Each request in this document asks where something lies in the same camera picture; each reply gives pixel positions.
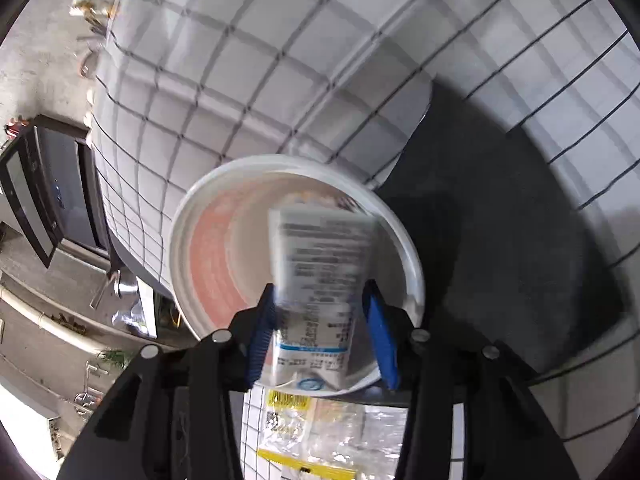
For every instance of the white pipe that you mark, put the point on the white pipe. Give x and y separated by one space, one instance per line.
50 327

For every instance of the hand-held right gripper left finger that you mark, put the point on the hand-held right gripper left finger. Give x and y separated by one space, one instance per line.
260 340

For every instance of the black range hood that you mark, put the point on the black range hood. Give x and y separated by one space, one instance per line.
45 185

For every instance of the white black checkered cloth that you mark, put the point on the white black checkered cloth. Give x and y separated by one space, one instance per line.
250 85

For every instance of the white instant noodle bowl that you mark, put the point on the white instant noodle bowl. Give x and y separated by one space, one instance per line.
220 240

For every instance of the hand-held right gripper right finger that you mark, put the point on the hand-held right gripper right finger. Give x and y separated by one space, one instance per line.
382 340

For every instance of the clear plastic packaging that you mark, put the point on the clear plastic packaging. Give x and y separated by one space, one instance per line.
330 435

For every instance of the grey office chair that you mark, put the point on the grey office chair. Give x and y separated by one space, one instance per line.
500 260

